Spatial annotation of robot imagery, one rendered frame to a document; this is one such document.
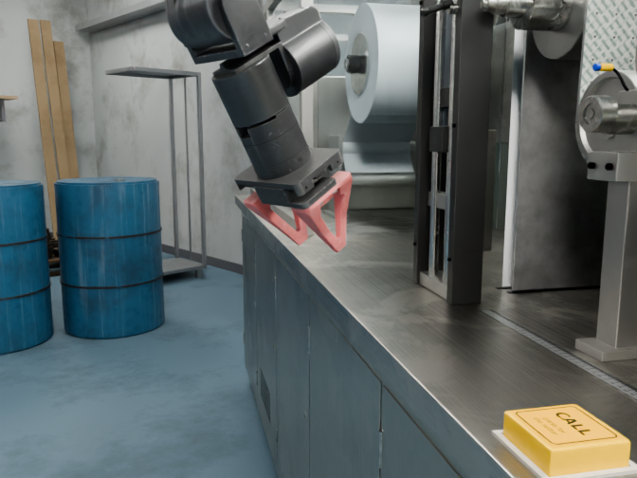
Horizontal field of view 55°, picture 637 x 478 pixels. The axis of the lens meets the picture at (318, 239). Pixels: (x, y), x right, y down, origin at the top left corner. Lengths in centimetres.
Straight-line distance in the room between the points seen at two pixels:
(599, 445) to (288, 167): 35
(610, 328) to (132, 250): 315
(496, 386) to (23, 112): 715
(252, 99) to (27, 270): 320
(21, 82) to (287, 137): 708
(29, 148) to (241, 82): 707
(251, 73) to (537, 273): 67
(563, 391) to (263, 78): 43
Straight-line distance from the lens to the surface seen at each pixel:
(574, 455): 52
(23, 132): 758
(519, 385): 68
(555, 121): 107
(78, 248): 373
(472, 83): 94
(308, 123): 156
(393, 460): 87
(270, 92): 57
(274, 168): 58
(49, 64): 734
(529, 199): 105
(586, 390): 70
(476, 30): 95
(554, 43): 99
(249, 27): 55
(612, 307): 79
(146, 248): 375
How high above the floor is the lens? 115
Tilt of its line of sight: 9 degrees down
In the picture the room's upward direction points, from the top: straight up
